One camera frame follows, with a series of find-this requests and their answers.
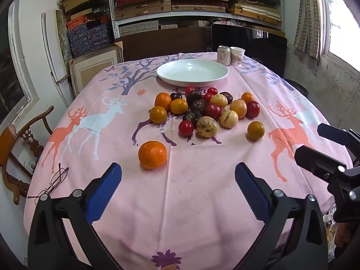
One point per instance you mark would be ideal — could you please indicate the black round stool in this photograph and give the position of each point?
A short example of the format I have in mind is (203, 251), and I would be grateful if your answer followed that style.
(293, 85)

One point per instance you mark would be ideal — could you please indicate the large orange mandarin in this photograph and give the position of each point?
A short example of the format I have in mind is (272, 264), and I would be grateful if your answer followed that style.
(152, 155)

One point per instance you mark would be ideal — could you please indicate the small orange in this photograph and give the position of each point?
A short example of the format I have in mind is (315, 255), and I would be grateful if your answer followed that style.
(247, 97)

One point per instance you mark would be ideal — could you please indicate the white metal shelf unit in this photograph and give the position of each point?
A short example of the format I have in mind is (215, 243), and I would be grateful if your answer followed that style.
(131, 16)

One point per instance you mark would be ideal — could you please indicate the white oval plate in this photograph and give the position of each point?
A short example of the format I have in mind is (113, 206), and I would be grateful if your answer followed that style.
(192, 72)

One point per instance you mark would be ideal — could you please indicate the pink deer print tablecloth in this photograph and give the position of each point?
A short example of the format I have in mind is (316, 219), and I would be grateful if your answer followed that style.
(190, 211)

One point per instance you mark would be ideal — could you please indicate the red cherry tomato front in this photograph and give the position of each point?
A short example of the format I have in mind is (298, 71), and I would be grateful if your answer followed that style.
(186, 128)

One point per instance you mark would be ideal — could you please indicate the yellow orange tomato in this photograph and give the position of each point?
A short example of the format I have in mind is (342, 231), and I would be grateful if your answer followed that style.
(255, 130)

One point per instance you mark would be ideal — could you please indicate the wooden armchair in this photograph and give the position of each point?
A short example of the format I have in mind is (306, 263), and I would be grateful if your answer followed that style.
(21, 149)

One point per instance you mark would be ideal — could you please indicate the yellow peach fruit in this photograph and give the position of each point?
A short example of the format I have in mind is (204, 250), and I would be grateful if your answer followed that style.
(240, 107)

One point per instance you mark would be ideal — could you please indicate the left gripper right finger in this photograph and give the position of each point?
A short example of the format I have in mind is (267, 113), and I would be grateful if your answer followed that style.
(293, 236)

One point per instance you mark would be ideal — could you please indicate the window left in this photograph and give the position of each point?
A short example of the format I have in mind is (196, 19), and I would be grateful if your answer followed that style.
(18, 94)

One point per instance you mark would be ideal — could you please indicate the eyeglasses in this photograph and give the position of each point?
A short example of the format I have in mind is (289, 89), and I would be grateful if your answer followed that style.
(56, 180)

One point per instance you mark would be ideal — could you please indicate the pink drink can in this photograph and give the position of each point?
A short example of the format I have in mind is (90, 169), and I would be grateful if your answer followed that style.
(224, 55)

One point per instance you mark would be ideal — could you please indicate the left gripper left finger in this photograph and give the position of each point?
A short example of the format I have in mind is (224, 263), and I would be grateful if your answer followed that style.
(49, 246)

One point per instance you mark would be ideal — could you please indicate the black board behind table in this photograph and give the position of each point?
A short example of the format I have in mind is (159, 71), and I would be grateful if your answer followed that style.
(264, 47)

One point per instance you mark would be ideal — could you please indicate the checked curtain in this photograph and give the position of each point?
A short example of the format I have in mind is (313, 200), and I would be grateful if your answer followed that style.
(309, 28)

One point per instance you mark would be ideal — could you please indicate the white paper cup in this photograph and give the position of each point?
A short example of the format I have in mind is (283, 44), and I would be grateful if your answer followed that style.
(237, 55)

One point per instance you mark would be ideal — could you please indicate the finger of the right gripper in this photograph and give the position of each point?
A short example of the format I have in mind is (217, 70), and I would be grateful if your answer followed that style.
(334, 134)
(316, 162)

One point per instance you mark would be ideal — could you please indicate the dark passion fruit top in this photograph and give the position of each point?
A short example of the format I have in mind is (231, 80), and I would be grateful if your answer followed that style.
(192, 96)

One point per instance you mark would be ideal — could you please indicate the framed picture leaning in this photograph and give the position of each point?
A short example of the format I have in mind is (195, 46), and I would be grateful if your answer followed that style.
(84, 68)

